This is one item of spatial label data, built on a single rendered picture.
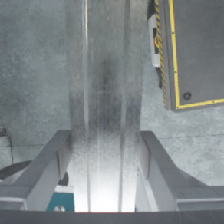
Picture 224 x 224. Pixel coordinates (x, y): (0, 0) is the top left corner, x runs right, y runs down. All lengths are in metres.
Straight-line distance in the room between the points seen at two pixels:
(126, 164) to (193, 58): 0.68
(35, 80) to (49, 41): 0.26
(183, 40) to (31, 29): 0.85
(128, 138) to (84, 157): 0.05
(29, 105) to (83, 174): 1.03
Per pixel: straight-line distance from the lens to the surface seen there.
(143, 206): 0.65
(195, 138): 1.29
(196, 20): 0.82
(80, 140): 0.16
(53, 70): 1.09
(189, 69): 0.79
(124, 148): 0.16
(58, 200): 0.65
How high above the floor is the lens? 1.03
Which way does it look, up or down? 75 degrees down
